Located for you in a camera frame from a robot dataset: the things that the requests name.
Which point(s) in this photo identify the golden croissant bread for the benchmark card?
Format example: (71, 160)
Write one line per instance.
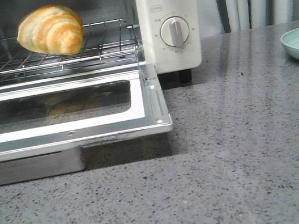
(52, 29)

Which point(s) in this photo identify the white toaster oven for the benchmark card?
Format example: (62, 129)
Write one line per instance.
(148, 15)

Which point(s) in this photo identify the oven glass door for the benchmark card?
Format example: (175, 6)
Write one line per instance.
(79, 110)

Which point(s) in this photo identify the lower white timer knob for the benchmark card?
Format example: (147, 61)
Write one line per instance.
(174, 32)

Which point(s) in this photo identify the metal wire oven rack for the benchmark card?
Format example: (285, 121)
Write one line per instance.
(104, 44)

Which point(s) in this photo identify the silver door handle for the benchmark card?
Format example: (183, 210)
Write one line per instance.
(41, 166)

